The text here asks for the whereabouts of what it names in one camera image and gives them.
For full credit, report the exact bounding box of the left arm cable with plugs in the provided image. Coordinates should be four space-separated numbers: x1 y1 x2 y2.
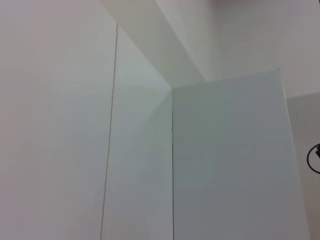
306 142 320 174

